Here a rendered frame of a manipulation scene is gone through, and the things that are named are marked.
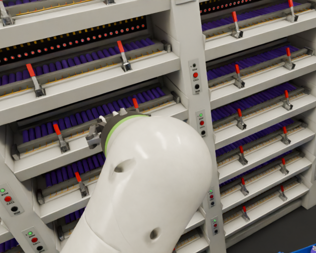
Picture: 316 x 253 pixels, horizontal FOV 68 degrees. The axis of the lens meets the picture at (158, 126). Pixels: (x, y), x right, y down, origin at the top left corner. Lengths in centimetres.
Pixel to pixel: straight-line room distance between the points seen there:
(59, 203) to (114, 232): 72
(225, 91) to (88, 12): 57
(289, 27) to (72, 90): 85
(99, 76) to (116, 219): 60
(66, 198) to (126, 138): 73
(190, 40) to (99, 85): 33
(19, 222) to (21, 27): 60
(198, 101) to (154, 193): 71
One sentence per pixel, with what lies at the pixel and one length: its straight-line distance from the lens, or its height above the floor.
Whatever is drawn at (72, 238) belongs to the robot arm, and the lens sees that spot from 26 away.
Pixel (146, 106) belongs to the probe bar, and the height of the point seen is 97.
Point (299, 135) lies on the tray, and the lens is 142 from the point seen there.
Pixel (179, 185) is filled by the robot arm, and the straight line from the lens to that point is 20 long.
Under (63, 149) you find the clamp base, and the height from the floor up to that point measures 94.
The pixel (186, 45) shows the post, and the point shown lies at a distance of 83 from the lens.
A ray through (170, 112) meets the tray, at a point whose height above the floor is 94.
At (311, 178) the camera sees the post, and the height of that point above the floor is 24.
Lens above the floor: 128
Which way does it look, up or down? 26 degrees down
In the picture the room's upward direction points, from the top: 13 degrees counter-clockwise
